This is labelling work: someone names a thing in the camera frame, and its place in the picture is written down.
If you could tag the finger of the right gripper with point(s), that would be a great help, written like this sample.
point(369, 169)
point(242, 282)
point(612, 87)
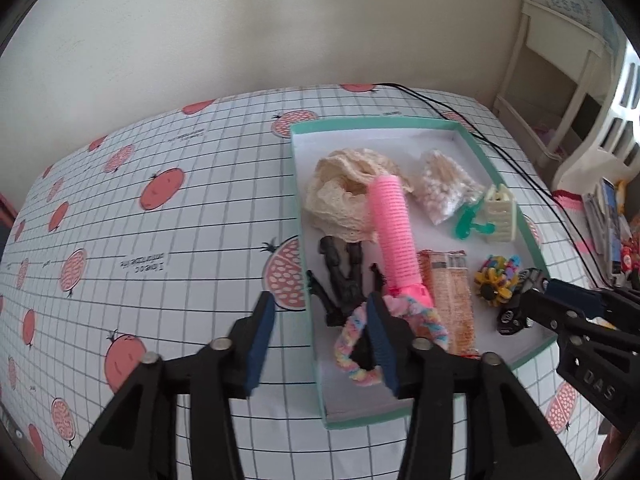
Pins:
point(619, 302)
point(564, 318)

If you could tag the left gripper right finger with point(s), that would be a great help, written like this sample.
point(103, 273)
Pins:
point(507, 436)

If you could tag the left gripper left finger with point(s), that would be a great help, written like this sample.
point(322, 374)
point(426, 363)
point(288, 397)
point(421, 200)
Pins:
point(135, 436)

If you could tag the colourful block toy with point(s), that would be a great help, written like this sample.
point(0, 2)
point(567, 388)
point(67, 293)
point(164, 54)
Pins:
point(497, 279)

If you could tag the orange snack packet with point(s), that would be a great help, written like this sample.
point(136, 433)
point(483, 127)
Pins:
point(446, 276)

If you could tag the cream square hair clip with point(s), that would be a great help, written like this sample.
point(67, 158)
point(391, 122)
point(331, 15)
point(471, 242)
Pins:
point(497, 212)

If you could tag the green plastic hair clips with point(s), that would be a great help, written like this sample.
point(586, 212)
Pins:
point(466, 222)

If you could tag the pink hair roller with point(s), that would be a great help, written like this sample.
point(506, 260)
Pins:
point(390, 217)

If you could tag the black claw hair clip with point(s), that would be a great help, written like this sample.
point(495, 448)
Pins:
point(343, 266)

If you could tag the cream lace scrunchie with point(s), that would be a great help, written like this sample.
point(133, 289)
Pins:
point(337, 192)

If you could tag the right hand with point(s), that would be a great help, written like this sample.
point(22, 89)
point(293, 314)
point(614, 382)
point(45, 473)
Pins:
point(613, 443)

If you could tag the white phone stand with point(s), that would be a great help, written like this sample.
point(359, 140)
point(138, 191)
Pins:
point(595, 222)

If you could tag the smartphone on stand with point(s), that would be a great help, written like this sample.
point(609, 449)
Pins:
point(612, 220)

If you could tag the pomegranate grid bedsheet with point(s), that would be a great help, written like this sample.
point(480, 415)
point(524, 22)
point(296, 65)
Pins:
point(157, 237)

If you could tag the cream bedside shelf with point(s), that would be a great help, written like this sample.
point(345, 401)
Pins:
point(570, 97)

